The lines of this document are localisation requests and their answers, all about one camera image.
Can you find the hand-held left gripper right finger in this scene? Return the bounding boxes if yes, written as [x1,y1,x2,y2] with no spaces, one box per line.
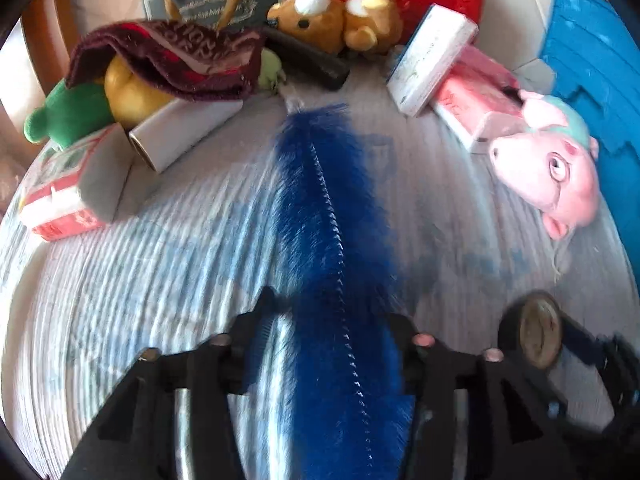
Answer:
[387,314,571,480]

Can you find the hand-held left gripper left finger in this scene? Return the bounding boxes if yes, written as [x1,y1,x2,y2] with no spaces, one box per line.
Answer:
[60,287,282,480]

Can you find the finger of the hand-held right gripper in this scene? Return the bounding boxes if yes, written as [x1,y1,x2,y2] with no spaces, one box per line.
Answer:
[557,310,614,369]

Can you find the black tape roll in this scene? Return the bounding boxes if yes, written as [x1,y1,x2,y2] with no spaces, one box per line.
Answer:
[499,291,566,372]

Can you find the blue bottle brush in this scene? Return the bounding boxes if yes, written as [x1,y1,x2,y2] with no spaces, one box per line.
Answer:
[272,85,417,480]

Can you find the blue plastic crate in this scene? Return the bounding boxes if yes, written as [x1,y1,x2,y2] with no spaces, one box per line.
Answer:
[542,0,640,281]

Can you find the pink pig plush teal clothing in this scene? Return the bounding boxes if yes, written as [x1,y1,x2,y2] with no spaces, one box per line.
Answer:
[487,89,601,241]

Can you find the white cardboard tube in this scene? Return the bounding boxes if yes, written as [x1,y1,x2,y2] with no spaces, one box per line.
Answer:
[129,97,244,175]

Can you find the red white tissue pack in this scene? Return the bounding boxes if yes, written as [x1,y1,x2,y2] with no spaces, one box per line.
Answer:
[20,124,135,242]

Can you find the pink floral tissue pack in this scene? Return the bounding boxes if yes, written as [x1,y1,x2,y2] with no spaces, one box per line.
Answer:
[432,77,526,154]
[450,46,521,106]

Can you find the pale green plush toy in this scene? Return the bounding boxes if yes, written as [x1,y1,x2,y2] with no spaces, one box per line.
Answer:
[257,50,287,93]

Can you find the yellow plush toy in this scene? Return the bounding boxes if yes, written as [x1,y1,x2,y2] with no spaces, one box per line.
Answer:
[104,55,188,130]

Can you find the black cylindrical case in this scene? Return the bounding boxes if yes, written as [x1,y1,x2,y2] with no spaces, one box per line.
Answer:
[262,27,351,91]

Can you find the maroon cloth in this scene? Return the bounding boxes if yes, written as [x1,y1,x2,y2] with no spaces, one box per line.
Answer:
[66,20,266,103]

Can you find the dark green plush toy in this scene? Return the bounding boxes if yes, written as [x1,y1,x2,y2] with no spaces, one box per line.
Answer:
[24,80,117,150]

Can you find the white box blue edge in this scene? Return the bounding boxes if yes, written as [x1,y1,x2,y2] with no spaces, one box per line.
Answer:
[386,4,479,117]

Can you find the brown bear plush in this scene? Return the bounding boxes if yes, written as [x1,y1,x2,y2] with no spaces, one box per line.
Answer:
[267,0,403,56]

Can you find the wooden wall frame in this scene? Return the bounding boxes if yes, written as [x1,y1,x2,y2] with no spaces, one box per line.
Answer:
[20,0,83,126]

